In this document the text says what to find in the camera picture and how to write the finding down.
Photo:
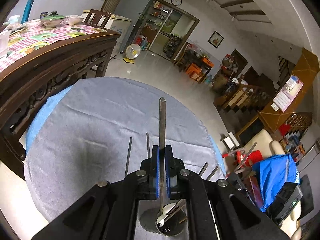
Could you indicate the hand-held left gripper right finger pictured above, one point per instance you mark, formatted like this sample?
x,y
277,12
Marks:
x,y
168,172

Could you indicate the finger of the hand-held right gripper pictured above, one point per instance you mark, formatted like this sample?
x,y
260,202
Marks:
x,y
237,180

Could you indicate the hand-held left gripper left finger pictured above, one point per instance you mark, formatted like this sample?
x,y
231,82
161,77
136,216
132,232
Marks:
x,y
155,172

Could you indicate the bundle of dark chopsticks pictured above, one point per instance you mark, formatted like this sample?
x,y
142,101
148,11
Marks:
x,y
128,155

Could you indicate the white plastic spoon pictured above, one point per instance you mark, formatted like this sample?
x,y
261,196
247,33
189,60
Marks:
x,y
161,220
169,208

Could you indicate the dark perforated metal utensil holder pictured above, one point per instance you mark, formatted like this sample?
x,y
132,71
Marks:
x,y
150,220

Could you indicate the single dark metal chopstick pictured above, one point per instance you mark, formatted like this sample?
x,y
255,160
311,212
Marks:
x,y
162,125

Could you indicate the blue jacket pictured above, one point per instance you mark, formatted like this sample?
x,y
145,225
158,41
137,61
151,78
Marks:
x,y
272,177

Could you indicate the red plastic stool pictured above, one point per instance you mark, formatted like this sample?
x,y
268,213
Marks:
x,y
255,156

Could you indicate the small white stool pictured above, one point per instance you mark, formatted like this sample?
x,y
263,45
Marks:
x,y
230,140

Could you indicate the cream armchair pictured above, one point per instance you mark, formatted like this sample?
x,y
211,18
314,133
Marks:
x,y
265,137

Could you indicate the grey tablecloth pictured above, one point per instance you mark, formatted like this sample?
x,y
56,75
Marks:
x,y
87,130

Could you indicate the blue water jug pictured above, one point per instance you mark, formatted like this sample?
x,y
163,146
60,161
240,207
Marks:
x,y
208,79
144,43

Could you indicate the orange cardboard box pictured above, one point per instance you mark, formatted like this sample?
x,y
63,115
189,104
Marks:
x,y
194,70

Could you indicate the wooden side table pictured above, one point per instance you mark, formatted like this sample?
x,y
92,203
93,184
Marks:
x,y
197,60

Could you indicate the blue table cover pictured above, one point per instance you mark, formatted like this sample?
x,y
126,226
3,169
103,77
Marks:
x,y
42,115

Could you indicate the yellow wooden cabinet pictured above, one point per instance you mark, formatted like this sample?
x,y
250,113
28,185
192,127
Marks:
x,y
305,67

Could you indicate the carved dark wooden table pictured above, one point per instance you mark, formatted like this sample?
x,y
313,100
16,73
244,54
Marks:
x,y
50,80

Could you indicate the shelf with jars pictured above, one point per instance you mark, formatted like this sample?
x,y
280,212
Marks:
x,y
155,22

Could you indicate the white chest freezer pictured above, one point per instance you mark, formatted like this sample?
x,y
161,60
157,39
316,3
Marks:
x,y
120,22

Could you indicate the grey refrigerator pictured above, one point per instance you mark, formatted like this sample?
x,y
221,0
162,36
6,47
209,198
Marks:
x,y
135,17

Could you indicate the dark wooden chair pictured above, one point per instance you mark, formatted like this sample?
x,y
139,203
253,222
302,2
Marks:
x,y
96,18

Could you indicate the pale ceramic bowl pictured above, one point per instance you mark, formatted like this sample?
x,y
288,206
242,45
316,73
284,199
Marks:
x,y
74,20

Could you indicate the pink checked tablecloth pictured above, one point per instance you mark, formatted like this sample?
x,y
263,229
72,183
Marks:
x,y
50,36

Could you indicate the green lidded pot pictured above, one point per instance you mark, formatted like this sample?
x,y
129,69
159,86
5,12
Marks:
x,y
53,20

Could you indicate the blue thermos bottle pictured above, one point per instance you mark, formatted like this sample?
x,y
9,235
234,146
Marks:
x,y
27,10

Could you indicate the white crumpled plastic bag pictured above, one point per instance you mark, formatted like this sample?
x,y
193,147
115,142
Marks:
x,y
11,20

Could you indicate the wall calendar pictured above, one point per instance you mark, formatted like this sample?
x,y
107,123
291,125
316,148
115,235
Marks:
x,y
287,95

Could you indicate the framed wall picture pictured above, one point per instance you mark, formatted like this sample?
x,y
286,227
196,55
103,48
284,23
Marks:
x,y
215,39

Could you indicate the round wall clock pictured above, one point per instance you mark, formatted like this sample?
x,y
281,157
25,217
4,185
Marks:
x,y
176,1

